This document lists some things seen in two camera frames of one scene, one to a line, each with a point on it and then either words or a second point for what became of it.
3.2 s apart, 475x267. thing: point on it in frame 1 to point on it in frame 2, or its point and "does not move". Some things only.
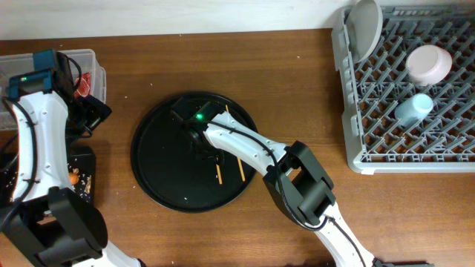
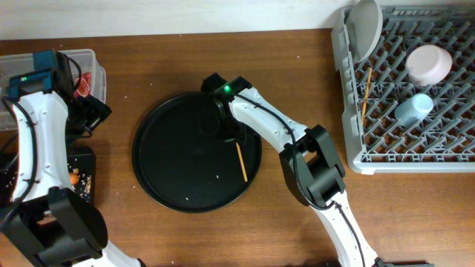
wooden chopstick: (219, 174) to (366, 95)
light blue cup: (413, 110) does not move
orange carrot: (73, 178) does not move
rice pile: (85, 179) does not move
